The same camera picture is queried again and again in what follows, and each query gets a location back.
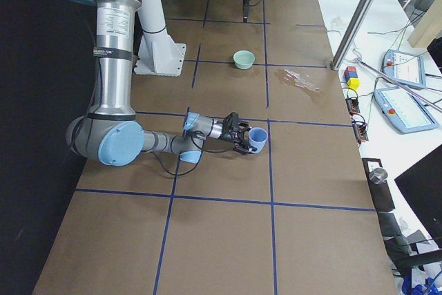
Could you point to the mint green bowl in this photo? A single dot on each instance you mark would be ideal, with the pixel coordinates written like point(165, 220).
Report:
point(243, 59)

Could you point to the red blue yellow blocks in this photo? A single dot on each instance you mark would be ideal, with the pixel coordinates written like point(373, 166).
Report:
point(351, 77)

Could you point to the black bracket strip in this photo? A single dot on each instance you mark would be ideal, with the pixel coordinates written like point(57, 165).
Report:
point(379, 190)

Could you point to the far teach pendant tablet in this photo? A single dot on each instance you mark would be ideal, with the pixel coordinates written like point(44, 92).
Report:
point(405, 68)

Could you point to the near teach pendant tablet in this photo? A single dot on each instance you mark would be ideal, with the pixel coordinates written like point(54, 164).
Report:
point(404, 111)

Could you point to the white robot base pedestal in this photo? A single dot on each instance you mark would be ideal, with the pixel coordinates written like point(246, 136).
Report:
point(158, 53)

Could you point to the light blue paper cup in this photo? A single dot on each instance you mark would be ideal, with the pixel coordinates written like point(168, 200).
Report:
point(257, 139)

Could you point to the teach pendant tablet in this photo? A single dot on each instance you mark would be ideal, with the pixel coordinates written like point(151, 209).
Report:
point(405, 68)
point(404, 111)

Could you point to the aluminium frame post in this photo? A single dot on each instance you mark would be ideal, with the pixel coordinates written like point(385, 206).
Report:
point(350, 33)

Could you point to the steel cylinder cup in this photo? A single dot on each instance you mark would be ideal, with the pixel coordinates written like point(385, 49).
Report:
point(378, 175)

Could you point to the orange black power board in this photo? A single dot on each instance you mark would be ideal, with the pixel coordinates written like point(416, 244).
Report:
point(352, 105)

